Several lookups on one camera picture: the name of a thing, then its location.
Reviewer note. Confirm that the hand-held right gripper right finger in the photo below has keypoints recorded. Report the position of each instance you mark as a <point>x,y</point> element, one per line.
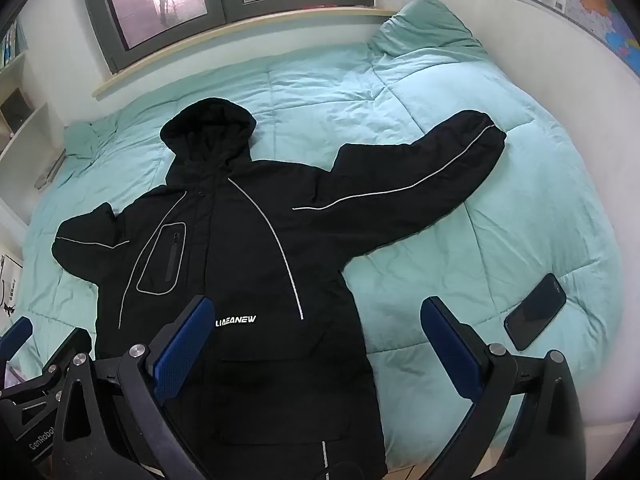
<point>450,350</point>

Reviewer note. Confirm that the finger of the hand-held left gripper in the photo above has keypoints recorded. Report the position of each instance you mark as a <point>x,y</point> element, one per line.
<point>16,336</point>
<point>72,342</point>

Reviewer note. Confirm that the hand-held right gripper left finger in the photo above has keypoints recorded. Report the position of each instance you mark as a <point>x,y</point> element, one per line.
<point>185,345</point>

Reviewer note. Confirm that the black hooded jacket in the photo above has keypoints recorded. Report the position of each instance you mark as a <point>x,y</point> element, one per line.
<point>240,260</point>

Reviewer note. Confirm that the white poster with black drawing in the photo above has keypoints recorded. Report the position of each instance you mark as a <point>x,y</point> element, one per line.
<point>9,287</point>

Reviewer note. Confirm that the black smartphone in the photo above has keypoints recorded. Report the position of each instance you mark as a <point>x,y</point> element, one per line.
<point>535,312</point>

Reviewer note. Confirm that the white bookshelf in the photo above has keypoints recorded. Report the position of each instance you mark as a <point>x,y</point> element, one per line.
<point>20,160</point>

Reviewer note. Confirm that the teal quilted duvet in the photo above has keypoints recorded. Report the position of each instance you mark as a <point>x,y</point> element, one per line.
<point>425,110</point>

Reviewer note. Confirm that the row of books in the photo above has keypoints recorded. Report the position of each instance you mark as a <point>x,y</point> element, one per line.
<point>12,45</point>

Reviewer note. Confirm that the wooden windowsill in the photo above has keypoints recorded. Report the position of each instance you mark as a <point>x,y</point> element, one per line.
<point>240,32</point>

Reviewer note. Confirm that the teal pillow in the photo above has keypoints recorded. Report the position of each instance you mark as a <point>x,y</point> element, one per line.
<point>430,25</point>

